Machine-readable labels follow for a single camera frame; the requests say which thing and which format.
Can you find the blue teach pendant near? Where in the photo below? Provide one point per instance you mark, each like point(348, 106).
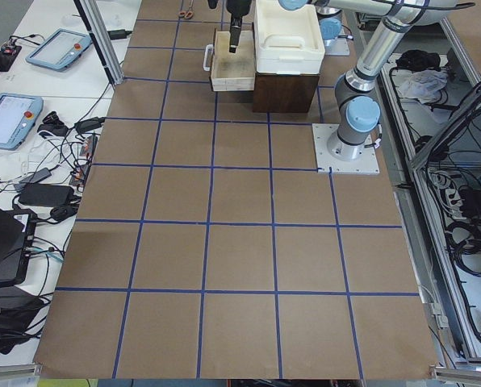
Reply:
point(18, 115)

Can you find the light wooden drawer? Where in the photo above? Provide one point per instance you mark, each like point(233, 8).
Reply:
point(232, 71)

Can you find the black power adapter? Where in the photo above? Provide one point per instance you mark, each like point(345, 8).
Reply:
point(45, 195)

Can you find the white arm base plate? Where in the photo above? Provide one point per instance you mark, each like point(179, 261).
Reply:
point(334, 156)
point(338, 46)

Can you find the blue teach pendant far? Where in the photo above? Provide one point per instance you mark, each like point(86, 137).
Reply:
point(59, 50)

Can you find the white plastic tray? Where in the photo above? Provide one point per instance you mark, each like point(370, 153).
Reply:
point(287, 42)

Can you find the grey orange scissors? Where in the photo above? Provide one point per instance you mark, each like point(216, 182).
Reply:
point(188, 13)

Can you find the black laptop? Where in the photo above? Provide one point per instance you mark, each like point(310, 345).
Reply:
point(17, 230)

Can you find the dark brown wooden cabinet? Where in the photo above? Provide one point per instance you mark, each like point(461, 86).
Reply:
point(275, 93)

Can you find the white drawer handle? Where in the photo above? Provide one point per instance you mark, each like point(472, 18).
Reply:
point(208, 57)

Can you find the white crumpled cloth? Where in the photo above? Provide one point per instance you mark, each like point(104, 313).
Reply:
point(424, 86)

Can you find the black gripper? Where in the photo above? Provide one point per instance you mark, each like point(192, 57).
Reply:
point(236, 8)

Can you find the blue teach pendant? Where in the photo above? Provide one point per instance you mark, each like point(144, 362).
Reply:
point(59, 50)
point(18, 115)

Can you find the aluminium frame post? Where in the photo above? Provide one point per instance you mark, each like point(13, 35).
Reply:
point(95, 26)

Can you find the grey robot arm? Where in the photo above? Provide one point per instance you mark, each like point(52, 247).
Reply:
point(360, 113)
point(330, 22)

